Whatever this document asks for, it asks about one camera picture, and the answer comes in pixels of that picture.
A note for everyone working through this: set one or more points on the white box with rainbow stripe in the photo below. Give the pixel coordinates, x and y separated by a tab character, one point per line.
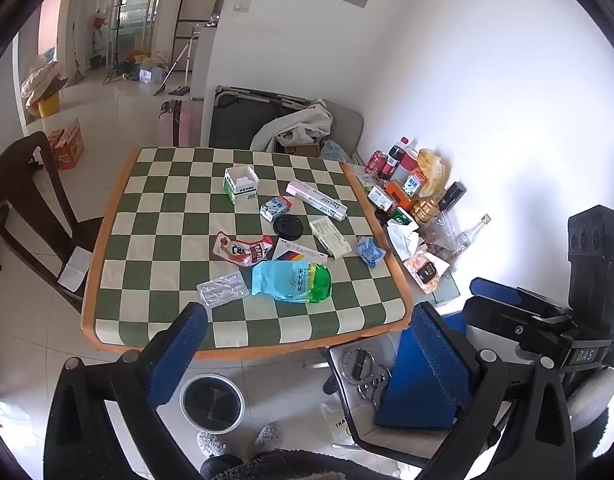
299	251

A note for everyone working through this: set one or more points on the cola bottle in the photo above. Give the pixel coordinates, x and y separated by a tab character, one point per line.
394	157

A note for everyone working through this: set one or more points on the person's right forearm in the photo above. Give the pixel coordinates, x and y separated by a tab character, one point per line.
592	397

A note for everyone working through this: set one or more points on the dark folding bed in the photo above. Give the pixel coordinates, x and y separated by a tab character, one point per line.
237	120

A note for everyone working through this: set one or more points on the white paper sheet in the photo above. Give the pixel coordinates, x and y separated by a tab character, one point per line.
74	270

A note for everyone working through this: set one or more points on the glass side table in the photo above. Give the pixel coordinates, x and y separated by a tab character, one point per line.
447	292

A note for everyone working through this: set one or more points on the crumpled white tissue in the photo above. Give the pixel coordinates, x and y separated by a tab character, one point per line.
402	237

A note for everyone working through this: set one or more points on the orange snack packet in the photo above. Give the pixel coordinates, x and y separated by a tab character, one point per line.
426	272

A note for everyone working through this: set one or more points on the small white paper box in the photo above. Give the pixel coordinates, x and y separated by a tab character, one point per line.
329	237

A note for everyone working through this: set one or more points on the cardboard box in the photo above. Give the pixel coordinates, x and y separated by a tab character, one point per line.
302	151

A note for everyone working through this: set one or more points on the blue white floor box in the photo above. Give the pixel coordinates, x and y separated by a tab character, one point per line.
149	75

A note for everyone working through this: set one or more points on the orange carton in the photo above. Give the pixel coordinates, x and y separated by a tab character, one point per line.
67	147

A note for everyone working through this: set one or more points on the metal bin with black bag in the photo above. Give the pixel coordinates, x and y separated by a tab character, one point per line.
212	402

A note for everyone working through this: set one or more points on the pile of bedding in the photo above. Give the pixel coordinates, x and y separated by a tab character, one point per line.
42	80

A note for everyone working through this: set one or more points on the crumpled blue wrapper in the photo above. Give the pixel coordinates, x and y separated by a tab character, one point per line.
371	251

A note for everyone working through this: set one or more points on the white garment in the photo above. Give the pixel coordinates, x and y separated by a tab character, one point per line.
292	122

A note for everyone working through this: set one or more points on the green white medicine box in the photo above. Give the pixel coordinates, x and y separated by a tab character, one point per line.
241	187

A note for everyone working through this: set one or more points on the pale blue plastic bag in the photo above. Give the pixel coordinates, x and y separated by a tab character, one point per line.
334	152

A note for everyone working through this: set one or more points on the person's dark trousers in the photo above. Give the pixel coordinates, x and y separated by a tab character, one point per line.
287	467

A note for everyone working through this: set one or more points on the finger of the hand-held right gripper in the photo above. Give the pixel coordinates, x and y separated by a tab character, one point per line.
492	288
507	322

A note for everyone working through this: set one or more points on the blue bin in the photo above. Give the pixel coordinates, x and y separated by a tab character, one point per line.
412	390

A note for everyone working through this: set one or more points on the black box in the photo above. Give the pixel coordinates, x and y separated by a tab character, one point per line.
453	196

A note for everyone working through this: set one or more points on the yellow bin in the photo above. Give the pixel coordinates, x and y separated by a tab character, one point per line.
49	106

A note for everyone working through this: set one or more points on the red drink can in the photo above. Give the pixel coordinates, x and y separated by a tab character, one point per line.
375	162

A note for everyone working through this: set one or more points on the small blue white carton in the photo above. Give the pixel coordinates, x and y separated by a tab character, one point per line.
275	208

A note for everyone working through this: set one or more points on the green checkered table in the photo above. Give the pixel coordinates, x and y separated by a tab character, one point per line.
152	240

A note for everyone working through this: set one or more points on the dark wooden chair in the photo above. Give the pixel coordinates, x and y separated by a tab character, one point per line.
17	195

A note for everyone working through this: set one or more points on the red snack packet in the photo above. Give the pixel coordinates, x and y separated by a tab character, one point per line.
239	251

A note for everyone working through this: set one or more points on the gold bottle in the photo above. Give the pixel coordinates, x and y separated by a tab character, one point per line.
428	211

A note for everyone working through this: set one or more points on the white jar with red lid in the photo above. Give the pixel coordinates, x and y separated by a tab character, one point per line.
407	162

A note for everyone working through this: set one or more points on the blue white drink carton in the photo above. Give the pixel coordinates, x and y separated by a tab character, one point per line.
413	183

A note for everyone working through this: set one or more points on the clear blister pack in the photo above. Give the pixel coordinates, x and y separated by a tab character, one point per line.
222	290

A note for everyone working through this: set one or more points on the blue green rice bag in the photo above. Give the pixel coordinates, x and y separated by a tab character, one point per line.
287	282

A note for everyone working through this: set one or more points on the white plastic bag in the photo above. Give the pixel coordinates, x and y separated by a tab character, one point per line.
337	425

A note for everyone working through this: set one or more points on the clear glass bottle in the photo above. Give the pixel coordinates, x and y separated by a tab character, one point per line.
469	237

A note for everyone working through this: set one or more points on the yellow snack bag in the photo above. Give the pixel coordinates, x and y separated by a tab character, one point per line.
432	170

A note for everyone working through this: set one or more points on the grey chair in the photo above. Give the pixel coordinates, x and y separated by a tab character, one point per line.
347	125

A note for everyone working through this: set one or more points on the black framed stool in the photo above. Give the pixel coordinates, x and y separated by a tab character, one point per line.
347	425

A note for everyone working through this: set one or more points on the black plastic cup lid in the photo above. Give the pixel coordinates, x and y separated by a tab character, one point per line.
288	226

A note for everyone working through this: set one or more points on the broom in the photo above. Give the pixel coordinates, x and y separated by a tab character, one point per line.
174	67

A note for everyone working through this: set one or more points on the orange box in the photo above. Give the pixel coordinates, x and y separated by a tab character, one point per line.
399	194

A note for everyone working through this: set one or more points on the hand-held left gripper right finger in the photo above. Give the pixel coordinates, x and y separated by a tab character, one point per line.
437	355

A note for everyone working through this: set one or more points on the long pink white box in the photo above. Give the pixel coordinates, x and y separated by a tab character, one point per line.
317	200

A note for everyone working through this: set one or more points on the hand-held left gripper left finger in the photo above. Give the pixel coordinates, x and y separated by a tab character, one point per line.
179	355

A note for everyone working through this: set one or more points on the pink suitcase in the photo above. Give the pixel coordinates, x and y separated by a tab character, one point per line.
177	122

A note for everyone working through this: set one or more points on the wall light switch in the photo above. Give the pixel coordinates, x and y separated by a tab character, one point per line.
242	5

